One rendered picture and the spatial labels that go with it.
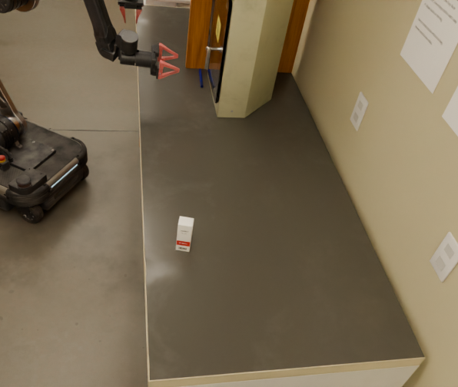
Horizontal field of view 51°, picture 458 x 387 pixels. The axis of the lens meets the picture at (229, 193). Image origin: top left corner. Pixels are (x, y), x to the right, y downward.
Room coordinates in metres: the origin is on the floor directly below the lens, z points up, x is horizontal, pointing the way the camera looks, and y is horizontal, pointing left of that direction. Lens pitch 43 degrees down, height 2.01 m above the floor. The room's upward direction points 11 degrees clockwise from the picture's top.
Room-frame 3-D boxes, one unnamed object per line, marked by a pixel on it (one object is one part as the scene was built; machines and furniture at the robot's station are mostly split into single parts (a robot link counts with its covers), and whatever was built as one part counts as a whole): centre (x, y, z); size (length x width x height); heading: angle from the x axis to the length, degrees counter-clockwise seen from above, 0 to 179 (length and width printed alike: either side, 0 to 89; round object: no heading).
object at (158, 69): (1.53, 0.30, 1.14); 0.09 x 0.07 x 0.07; 105
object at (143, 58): (1.54, 0.38, 1.15); 0.10 x 0.07 x 0.07; 14
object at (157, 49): (1.60, 0.32, 1.14); 0.09 x 0.07 x 0.07; 105
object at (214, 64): (1.73, 0.15, 1.19); 0.30 x 0.01 x 0.40; 16
